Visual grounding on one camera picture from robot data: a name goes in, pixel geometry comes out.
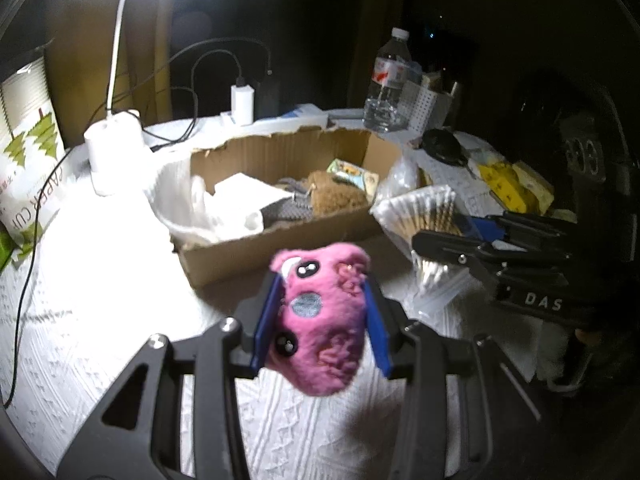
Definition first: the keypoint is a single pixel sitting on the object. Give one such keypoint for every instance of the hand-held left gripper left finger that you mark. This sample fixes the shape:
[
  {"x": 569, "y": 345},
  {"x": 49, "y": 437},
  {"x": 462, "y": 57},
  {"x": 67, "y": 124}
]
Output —
[{"x": 264, "y": 331}]

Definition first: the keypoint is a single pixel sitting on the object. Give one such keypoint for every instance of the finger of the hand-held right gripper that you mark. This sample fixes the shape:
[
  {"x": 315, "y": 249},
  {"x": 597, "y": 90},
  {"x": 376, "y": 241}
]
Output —
[
  {"x": 492, "y": 227},
  {"x": 450, "y": 246}
]

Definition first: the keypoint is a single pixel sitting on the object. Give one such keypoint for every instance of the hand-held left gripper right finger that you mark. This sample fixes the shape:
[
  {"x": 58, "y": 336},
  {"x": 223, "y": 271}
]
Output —
[{"x": 378, "y": 332}]

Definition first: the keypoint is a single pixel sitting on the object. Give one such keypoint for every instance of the pink plush toy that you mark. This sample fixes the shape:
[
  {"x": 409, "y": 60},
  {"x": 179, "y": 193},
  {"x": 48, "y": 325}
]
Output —
[{"x": 325, "y": 320}]

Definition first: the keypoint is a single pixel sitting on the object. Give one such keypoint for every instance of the torn cardboard box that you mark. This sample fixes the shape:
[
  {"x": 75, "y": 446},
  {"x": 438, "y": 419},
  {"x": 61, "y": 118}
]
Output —
[{"x": 280, "y": 255}]

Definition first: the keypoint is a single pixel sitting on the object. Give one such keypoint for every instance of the colourful snack packet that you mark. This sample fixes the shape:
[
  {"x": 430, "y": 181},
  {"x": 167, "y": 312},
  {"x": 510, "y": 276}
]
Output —
[{"x": 352, "y": 175}]

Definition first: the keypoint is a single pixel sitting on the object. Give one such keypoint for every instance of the grey dotted work glove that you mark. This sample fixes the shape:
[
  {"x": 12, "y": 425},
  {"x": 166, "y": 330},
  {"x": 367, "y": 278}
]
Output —
[{"x": 287, "y": 210}]

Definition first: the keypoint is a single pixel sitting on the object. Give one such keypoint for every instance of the brown plush toy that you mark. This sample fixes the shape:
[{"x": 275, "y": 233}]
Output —
[{"x": 337, "y": 195}]

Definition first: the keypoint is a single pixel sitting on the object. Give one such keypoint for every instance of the white plastic bag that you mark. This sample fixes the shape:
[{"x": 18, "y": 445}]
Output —
[{"x": 220, "y": 205}]

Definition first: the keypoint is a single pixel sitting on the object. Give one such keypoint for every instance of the bag of cotton swabs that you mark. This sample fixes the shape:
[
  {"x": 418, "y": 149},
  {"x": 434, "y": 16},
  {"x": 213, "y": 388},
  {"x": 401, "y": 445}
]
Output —
[{"x": 420, "y": 210}]

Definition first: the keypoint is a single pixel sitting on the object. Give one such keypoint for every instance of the pale yellow packet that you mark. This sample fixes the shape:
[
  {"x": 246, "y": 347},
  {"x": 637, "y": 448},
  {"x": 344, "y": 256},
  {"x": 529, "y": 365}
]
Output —
[{"x": 535, "y": 185}]

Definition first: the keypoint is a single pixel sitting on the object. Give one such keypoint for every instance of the clear bubble wrap bag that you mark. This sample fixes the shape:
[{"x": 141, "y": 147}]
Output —
[{"x": 400, "y": 177}]

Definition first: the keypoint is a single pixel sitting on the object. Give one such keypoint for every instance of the dark device with round holes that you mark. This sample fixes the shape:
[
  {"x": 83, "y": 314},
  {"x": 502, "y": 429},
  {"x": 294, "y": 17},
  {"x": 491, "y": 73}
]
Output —
[{"x": 585, "y": 152}]

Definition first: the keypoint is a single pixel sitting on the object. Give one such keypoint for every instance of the white perforated basket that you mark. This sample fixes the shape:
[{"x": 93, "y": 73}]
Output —
[{"x": 425, "y": 102}]

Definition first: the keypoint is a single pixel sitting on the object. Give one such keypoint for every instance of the white knitted tablecloth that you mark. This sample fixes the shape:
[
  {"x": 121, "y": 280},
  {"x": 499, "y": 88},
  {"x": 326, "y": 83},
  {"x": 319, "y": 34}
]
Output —
[{"x": 125, "y": 270}]

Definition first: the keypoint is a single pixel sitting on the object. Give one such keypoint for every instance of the clear plastic water bottle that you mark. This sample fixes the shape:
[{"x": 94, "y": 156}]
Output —
[{"x": 387, "y": 95}]

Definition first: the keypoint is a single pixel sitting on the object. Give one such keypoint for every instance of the white power strip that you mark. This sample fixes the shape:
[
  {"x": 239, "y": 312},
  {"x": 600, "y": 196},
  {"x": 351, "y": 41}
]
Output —
[{"x": 305, "y": 115}]

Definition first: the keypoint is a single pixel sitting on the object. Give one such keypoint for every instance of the white charger plug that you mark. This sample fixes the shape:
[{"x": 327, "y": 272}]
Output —
[{"x": 242, "y": 105}]

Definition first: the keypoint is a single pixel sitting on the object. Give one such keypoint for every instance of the black charger plug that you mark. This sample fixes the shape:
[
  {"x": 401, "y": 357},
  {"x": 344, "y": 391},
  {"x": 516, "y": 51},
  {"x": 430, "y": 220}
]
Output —
[{"x": 267, "y": 102}]

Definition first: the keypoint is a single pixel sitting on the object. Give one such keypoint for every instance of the white desk lamp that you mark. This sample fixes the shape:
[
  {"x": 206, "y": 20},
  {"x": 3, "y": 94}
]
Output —
[{"x": 112, "y": 155}]

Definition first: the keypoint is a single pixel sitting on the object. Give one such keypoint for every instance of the paper cup package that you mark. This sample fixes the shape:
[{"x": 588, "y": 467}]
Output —
[{"x": 30, "y": 170}]

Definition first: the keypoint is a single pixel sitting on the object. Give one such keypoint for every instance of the yellow curtain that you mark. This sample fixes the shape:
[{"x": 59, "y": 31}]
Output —
[{"x": 85, "y": 70}]

